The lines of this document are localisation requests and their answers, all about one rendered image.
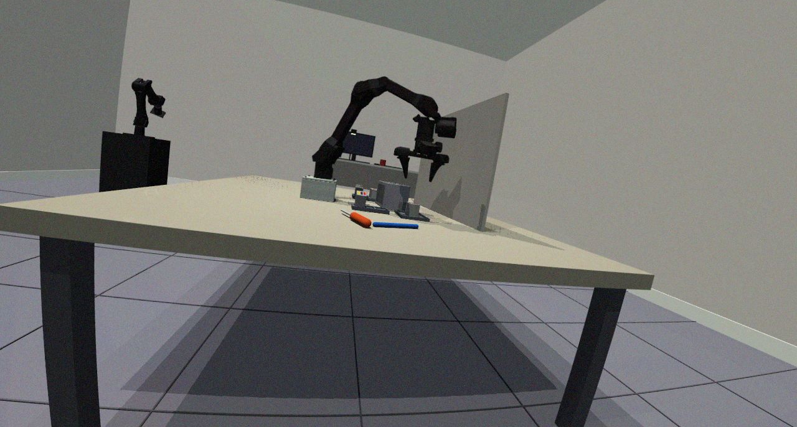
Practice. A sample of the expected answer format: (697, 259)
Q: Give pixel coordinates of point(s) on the blue rod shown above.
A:
(394, 225)

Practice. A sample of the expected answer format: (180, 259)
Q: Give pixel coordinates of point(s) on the beige board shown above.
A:
(461, 189)

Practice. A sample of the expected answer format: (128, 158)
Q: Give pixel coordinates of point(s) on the orange-handled screwdriver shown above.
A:
(365, 222)

